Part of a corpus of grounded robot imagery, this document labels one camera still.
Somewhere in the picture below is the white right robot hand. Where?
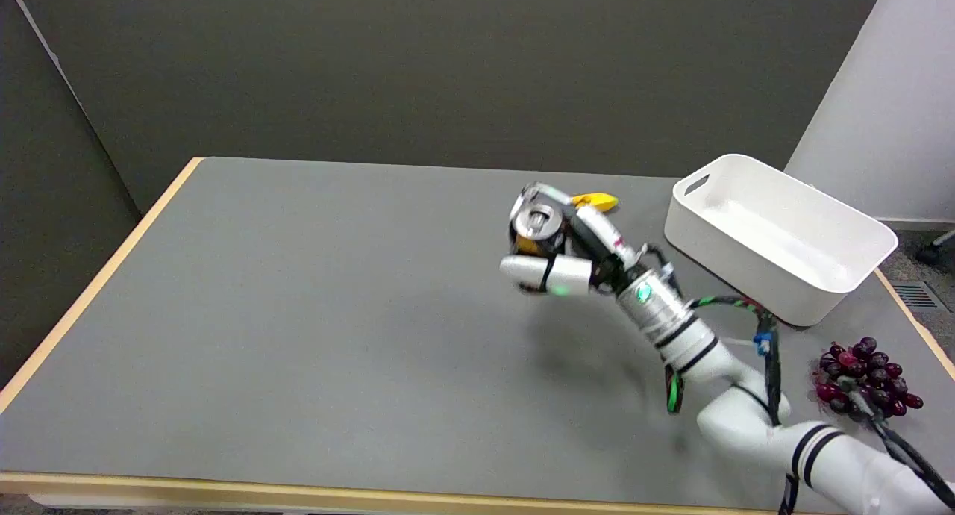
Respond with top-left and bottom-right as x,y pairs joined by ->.
498,183 -> 647,298

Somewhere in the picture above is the white plastic box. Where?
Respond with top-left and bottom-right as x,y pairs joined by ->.
663,154 -> 898,328

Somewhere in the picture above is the purple grape bunch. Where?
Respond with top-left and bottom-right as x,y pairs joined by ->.
812,337 -> 924,419

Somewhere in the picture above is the floor vent grille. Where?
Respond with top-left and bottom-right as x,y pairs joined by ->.
892,281 -> 942,310

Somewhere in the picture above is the office chair wheel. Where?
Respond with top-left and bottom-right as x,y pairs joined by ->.
916,230 -> 955,266

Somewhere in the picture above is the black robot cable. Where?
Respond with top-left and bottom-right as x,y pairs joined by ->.
648,245 -> 955,515

